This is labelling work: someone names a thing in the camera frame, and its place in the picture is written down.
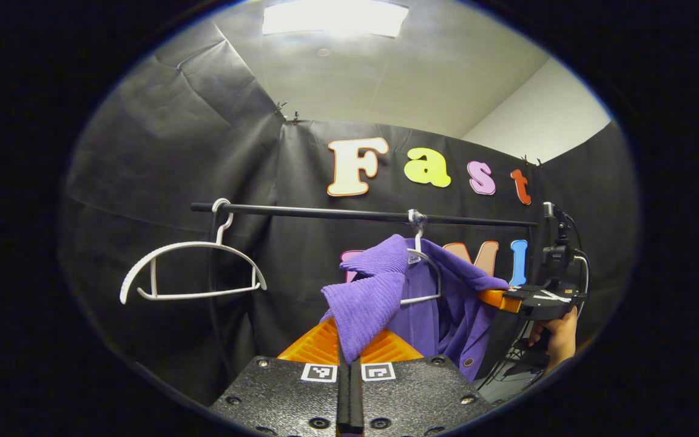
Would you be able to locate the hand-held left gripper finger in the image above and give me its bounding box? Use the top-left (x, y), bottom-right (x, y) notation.
top-left (349, 328), bottom-right (496, 437)
top-left (210, 316), bottom-right (351, 437)

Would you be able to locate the purple jacket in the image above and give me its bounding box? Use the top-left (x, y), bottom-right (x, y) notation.
top-left (320, 234), bottom-right (511, 382)

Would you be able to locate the white plastic clothes hanger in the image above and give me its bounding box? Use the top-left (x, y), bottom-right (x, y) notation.
top-left (120, 198), bottom-right (267, 304)
top-left (399, 209), bottom-right (443, 306)

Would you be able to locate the black clothes rack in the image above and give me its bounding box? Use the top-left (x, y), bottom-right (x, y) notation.
top-left (191, 202), bottom-right (544, 389)

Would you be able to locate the black backdrop cloth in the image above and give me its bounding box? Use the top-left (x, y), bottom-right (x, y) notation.
top-left (61, 21), bottom-right (638, 407)

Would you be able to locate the ceiling light panel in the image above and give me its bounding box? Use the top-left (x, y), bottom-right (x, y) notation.
top-left (263, 0), bottom-right (410, 38)

